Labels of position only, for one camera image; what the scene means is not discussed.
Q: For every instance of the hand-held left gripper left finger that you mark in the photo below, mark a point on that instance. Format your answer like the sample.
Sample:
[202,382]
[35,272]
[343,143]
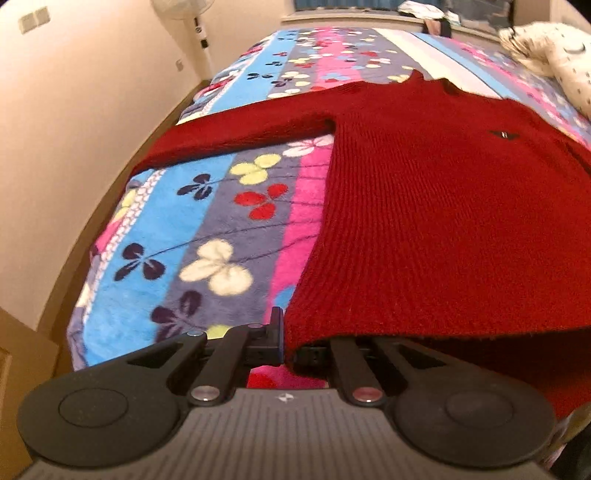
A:
[277,341]

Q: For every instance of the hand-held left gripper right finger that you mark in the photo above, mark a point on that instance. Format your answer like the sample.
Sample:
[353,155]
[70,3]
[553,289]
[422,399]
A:
[353,369]

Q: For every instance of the red knit sweater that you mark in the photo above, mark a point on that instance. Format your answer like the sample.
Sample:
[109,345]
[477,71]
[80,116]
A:
[438,207]

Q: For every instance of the pile of light clothes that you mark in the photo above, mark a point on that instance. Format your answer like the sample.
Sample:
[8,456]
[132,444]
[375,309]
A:
[418,8]

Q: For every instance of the floral striped blanket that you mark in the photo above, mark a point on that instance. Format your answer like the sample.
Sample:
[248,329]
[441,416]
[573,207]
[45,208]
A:
[207,207]

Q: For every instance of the wooden door panel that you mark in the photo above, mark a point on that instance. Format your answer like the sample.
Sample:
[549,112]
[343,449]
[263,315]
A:
[21,392]

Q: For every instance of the white standing fan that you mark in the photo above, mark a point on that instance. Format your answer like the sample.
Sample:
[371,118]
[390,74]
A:
[199,27]

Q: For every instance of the star print cream pillow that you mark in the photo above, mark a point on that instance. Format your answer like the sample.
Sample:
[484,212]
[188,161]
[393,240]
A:
[563,60]

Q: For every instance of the wall socket plate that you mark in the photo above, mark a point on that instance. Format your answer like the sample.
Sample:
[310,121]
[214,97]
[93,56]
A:
[41,15]
[26,21]

